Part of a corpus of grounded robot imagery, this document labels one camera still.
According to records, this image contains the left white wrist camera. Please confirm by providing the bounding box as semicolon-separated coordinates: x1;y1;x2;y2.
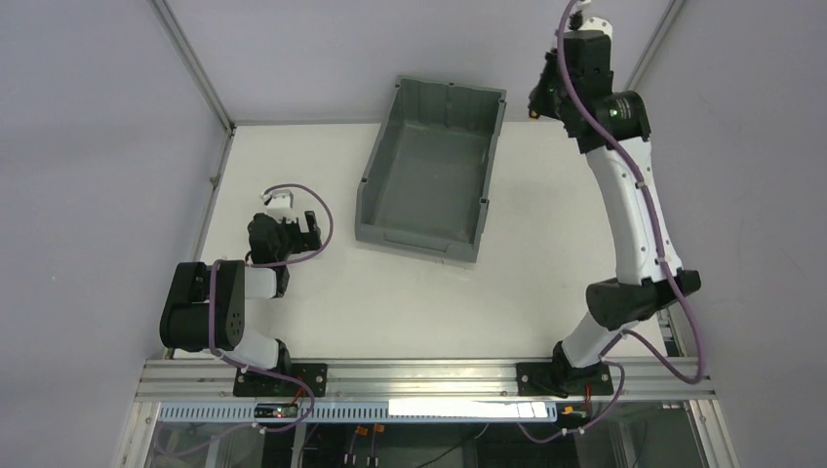
261;189;296;222

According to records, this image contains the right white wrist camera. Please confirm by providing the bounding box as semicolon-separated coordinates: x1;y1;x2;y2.
569;12;613;38

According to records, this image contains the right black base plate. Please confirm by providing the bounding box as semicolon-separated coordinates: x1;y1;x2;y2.
515;361;614;398

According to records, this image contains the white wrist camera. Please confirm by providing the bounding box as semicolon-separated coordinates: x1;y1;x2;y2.
569;12;613;38
261;189;296;222

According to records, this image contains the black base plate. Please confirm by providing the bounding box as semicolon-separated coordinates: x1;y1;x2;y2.
232;362;329;398
515;361;614;398

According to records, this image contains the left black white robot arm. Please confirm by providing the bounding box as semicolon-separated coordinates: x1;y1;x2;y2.
159;211;322;374

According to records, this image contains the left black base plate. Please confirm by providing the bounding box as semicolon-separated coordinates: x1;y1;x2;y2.
232;362;329;398

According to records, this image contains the grey plastic storage bin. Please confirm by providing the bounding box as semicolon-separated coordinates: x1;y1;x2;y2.
354;76;507;263

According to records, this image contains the grey slotted cable duct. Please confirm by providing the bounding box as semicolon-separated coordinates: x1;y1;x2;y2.
158;399;558;424

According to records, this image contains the aluminium front rail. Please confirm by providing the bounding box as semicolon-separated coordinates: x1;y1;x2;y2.
136;357;716;403

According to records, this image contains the left aluminium frame post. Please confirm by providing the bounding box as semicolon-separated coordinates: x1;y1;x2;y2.
148;0;235;132

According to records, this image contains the aluminium frame post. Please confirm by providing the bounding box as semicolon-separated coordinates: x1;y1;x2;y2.
148;0;235;132
624;0;688;91

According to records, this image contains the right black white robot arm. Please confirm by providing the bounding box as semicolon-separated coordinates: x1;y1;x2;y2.
529;30;701;392

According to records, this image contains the right aluminium frame post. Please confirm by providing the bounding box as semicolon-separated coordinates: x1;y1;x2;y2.
624;0;688;91

